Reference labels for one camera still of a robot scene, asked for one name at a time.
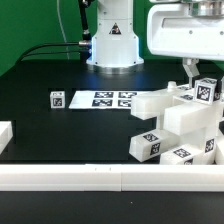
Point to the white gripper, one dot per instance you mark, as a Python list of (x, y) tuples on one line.
[(187, 30)]

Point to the small white tagged cube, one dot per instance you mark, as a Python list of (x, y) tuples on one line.
[(57, 99), (206, 91)]

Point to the white chair back pieces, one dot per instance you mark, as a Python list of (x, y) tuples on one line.
[(176, 110)]

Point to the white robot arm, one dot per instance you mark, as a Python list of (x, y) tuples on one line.
[(115, 46)]

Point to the white flat tagged sheet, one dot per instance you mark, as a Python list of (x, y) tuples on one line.
[(102, 99)]

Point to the white U-shaped fence wall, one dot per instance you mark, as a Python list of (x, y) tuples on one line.
[(108, 177)]

